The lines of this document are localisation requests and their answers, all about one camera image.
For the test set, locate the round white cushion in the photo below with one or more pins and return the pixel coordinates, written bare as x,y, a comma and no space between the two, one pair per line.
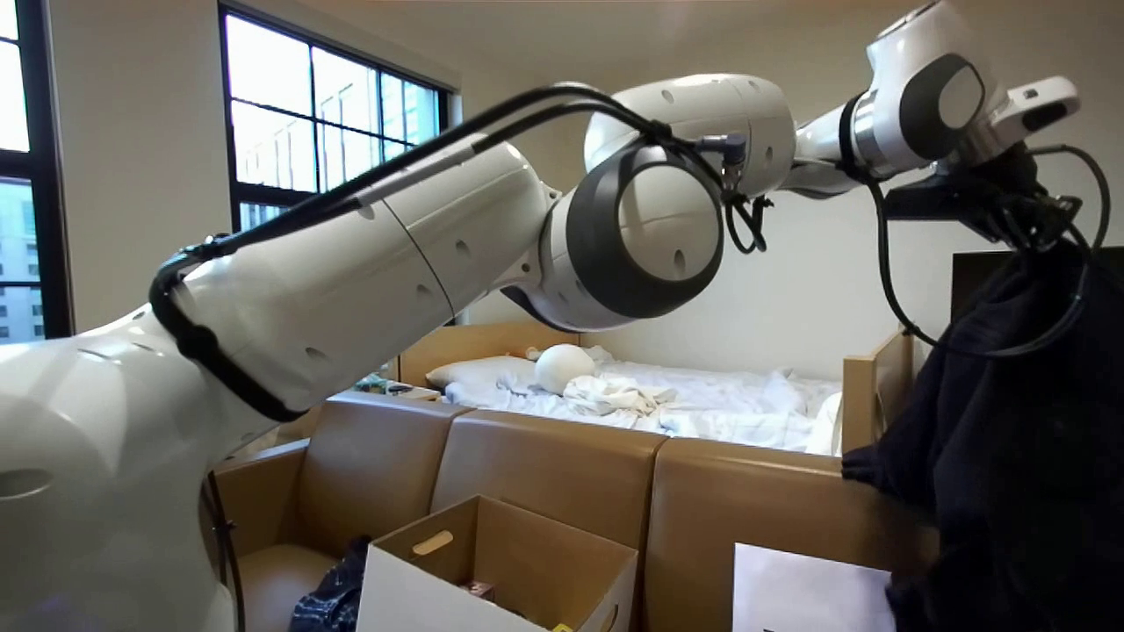
565,368

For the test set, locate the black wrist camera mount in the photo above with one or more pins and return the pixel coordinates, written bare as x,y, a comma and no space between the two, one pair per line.
924,202

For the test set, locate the yellow item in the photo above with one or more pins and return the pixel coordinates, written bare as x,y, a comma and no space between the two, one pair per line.
565,626

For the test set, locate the white cardboard box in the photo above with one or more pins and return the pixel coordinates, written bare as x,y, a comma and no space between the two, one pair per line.
515,565

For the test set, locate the dark blue cloth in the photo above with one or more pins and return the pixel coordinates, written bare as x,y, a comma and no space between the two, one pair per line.
1022,470

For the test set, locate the patterned blue fabric bundle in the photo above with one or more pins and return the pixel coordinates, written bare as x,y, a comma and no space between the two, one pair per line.
334,594

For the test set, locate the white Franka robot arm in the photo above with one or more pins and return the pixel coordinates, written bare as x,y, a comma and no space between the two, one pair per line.
354,281

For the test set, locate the white printed paper sign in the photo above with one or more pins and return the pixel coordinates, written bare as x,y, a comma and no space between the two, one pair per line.
811,593

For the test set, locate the brown cardboard box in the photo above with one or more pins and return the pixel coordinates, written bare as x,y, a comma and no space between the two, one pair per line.
727,504

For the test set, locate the narrow black-framed window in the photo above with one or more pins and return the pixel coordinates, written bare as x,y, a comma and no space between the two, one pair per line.
24,178

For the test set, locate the white pillow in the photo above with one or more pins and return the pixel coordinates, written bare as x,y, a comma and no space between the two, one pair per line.
478,369

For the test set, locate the small greenish glass object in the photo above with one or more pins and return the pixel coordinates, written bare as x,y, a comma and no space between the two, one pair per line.
380,386

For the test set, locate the large black-framed window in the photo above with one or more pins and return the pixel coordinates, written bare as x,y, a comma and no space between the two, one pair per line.
317,116

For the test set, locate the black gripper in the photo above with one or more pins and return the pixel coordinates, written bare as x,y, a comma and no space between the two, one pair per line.
1022,200

